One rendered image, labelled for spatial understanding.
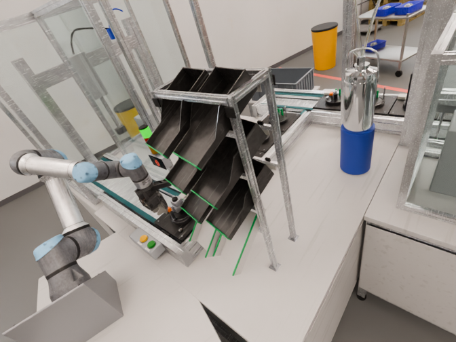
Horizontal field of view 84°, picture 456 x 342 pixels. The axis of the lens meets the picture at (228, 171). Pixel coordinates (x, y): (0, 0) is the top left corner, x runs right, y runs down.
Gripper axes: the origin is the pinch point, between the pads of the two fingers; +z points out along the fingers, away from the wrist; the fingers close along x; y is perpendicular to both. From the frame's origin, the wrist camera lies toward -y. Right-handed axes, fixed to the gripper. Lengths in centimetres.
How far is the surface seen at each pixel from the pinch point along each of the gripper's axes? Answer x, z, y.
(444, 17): 83, -45, -113
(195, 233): 20.7, 4.2, 1.0
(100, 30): -18, -77, -21
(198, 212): 28.9, -12.9, -0.8
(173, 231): 3.7, 10.3, 3.8
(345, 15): 43, -51, -113
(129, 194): -56, 16, -3
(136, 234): -15.3, 11.3, 15.2
